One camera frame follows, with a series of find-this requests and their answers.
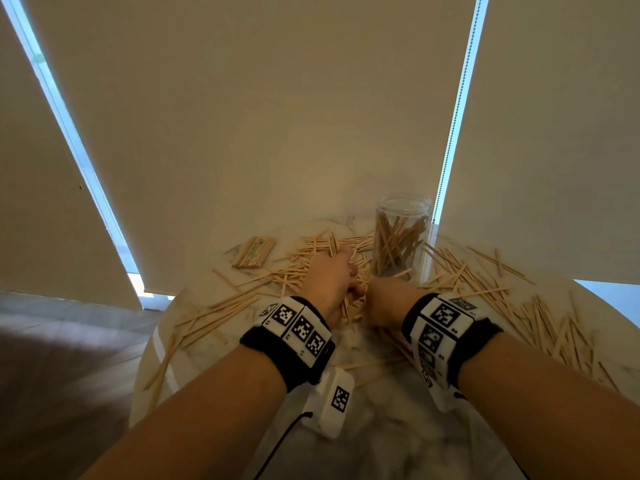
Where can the person's left hand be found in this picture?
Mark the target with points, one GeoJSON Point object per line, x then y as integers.
{"type": "Point", "coordinates": [325, 282]}

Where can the person's right hand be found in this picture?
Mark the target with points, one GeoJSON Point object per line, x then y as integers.
{"type": "Point", "coordinates": [390, 302]}

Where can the person's left fingers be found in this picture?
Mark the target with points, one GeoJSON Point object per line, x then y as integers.
{"type": "Point", "coordinates": [351, 274]}

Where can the small handful of wooden sticks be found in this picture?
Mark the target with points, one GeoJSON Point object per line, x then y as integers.
{"type": "Point", "coordinates": [333, 243]}

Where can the person's right forearm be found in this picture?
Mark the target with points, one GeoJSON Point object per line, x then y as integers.
{"type": "Point", "coordinates": [545, 409]}

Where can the person's left forearm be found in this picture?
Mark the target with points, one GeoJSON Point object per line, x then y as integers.
{"type": "Point", "coordinates": [200, 424]}

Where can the bunch of sticks in jar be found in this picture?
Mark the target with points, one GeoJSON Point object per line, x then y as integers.
{"type": "Point", "coordinates": [395, 244]}

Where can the clear plastic jar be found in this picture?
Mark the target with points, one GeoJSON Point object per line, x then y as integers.
{"type": "Point", "coordinates": [402, 204]}

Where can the wrapped pack of wooden sticks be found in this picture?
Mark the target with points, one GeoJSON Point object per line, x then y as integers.
{"type": "Point", "coordinates": [254, 252]}

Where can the black wristband with marker blocks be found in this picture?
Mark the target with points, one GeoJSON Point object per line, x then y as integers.
{"type": "Point", "coordinates": [475, 339]}
{"type": "Point", "coordinates": [280, 352]}

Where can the wide beige roller blind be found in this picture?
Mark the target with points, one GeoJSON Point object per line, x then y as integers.
{"type": "Point", "coordinates": [260, 119]}

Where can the scattered pile of wooden sticks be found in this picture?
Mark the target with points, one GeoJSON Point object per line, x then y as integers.
{"type": "Point", "coordinates": [540, 314]}

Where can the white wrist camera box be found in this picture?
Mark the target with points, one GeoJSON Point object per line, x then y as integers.
{"type": "Point", "coordinates": [330, 404]}
{"type": "Point", "coordinates": [442, 394]}

